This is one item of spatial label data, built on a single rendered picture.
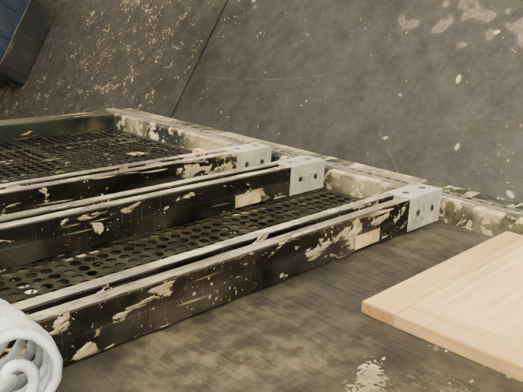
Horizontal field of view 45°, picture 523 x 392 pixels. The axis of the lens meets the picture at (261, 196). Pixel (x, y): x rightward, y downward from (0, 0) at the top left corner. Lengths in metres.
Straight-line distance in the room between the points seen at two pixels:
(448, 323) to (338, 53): 2.18
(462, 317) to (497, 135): 1.57
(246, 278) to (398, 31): 2.05
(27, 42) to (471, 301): 4.24
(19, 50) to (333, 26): 2.54
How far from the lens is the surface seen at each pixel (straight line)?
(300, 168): 1.49
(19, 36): 4.89
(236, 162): 1.59
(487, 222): 1.37
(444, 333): 0.90
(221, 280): 0.93
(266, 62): 3.22
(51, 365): 0.46
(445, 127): 2.55
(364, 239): 1.19
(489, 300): 1.03
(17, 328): 0.45
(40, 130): 2.11
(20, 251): 1.10
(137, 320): 0.85
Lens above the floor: 2.13
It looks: 48 degrees down
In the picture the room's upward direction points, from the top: 60 degrees counter-clockwise
